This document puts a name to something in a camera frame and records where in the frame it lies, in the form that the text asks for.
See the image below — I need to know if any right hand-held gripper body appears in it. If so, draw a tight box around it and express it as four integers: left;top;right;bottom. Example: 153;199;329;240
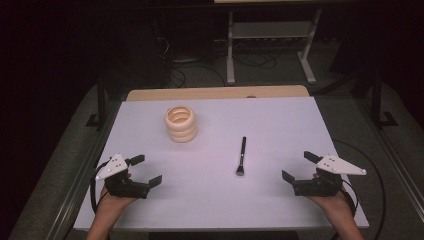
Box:
292;154;368;197

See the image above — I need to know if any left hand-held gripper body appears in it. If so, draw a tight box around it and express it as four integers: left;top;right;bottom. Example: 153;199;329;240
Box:
95;153;151;200

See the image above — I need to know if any black makeup brush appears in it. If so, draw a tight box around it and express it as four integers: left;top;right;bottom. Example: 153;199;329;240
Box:
235;136;248;177

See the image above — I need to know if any beige ringed brush holder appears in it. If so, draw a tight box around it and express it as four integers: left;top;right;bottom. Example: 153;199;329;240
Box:
164;105;198;144

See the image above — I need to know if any person's left hand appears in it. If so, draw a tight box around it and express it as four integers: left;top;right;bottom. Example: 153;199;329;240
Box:
99;171;138;215

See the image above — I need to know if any person's right hand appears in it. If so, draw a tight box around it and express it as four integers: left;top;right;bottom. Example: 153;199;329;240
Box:
308;172;357;218

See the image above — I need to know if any white table cover board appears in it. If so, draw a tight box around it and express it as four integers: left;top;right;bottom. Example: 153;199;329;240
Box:
73;96;370;232

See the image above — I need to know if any black metal stand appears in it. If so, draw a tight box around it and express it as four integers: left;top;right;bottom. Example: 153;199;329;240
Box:
370;70;400;130
85;75;108;130

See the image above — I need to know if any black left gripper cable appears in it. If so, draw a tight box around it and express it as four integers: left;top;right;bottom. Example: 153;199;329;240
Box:
89;161;112;215

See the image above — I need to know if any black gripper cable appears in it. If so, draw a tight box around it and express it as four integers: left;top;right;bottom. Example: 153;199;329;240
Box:
89;161;112;215
328;138;388;240

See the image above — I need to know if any aluminium rail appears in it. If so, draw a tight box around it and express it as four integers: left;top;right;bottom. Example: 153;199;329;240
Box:
49;99;122;240
355;99;424;214

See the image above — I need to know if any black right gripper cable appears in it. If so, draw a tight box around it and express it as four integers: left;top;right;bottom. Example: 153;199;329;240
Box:
328;138;388;240

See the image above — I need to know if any black floor cable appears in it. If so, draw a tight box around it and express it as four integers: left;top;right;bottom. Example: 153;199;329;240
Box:
169;62;228;88
232;52;278;70

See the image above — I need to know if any white metal desk frame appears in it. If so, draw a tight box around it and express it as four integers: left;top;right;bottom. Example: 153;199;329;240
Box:
225;8;323;86

